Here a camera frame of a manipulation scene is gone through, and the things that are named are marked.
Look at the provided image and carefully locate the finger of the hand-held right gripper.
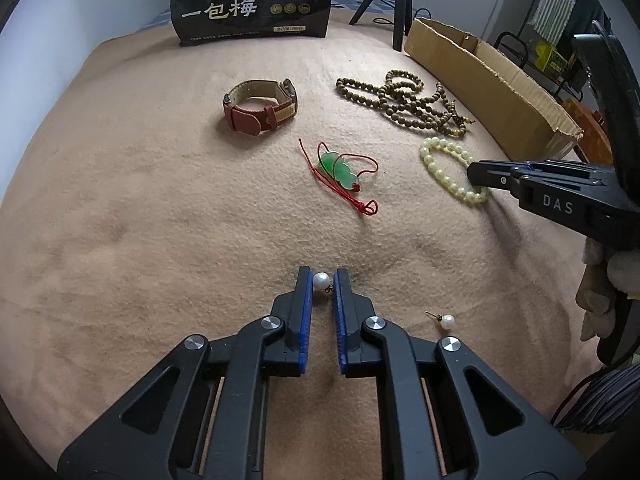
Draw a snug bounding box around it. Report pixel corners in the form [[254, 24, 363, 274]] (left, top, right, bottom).
[[521, 160, 614, 182], [466, 159, 532, 197]]

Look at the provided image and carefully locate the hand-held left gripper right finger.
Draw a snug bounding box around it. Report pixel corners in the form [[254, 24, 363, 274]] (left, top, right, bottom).
[[332, 267, 588, 480]]

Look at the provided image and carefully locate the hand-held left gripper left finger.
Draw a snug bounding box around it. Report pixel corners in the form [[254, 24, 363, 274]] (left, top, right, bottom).
[[57, 266, 315, 480]]

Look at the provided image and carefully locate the pale yellow bead bracelet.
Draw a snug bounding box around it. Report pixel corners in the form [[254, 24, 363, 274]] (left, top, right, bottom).
[[419, 136, 491, 205]]

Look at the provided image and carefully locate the cardboard box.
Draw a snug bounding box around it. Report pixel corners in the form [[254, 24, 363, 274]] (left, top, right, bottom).
[[403, 16, 585, 162]]

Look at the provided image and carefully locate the brown bead necklace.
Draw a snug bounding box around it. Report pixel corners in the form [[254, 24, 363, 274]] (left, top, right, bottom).
[[336, 69, 476, 138]]

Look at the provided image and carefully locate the green jade pendant red cord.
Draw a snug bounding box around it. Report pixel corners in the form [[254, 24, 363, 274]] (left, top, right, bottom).
[[298, 138, 380, 217]]

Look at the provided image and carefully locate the person's right hand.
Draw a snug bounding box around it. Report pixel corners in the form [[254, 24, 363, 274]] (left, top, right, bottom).
[[575, 237, 640, 343]]

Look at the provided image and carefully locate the orange patterned cloth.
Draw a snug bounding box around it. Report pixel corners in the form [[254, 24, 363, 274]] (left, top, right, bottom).
[[562, 100, 613, 163]]

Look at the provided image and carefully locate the yellow box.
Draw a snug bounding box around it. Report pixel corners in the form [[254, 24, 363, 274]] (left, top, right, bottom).
[[534, 40, 568, 73]]

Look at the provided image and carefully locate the black clothes rack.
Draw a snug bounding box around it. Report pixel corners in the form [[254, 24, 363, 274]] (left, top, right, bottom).
[[492, 0, 601, 96]]

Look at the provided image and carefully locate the black tripod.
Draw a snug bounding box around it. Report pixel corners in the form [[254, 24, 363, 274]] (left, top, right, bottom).
[[348, 0, 415, 52]]

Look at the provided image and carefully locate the black snack bag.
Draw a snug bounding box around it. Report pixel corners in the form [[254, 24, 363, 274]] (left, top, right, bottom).
[[169, 0, 335, 48]]

